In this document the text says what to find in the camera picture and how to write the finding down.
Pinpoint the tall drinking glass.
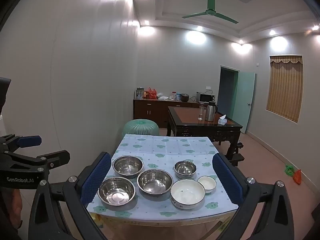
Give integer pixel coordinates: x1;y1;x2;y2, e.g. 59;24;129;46
198;104;204;121

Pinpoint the steel thermos jug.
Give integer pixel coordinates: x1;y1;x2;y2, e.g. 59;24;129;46
205;102;218;122

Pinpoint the dark wooden sideboard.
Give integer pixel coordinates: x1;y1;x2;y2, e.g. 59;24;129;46
133;99;200;128

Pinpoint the bamboo window blind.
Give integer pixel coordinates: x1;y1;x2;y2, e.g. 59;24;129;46
266;55;303;123

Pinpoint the orange plastic bag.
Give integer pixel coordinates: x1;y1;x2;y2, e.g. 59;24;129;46
145;87;157;99

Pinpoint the green door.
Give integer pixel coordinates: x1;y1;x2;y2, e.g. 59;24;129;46
232;72;255;134

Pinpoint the green toy on floor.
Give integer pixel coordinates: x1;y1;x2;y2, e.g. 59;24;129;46
284;164;295;177

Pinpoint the cloud pattern tablecloth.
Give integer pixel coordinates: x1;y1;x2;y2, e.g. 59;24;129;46
87;134;238;223

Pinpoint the black rice cooker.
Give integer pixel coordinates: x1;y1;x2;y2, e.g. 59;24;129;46
180;94;189;102

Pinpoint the green plastic stool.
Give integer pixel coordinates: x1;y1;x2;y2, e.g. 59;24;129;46
122;119;159;137

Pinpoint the microwave oven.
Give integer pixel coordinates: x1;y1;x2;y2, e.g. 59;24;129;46
196;92;215;104

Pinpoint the large white enamel bowl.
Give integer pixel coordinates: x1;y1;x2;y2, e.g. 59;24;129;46
170;179;206;210

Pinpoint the dark wooden table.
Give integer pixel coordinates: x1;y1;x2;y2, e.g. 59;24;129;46
167;107;245;166

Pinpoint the white tissue box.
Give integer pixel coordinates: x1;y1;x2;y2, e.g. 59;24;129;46
218;115;227;125

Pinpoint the orange toy on floor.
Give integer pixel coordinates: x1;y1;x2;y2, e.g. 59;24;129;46
293;170;302;185

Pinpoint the small white enamel bowl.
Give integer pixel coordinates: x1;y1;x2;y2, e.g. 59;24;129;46
197;176;216;194

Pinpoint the small steel bowl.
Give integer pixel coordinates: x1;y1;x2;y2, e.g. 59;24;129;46
174;160;196;179

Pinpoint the green ceiling fan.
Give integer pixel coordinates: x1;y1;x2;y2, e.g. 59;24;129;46
182;0;238;24

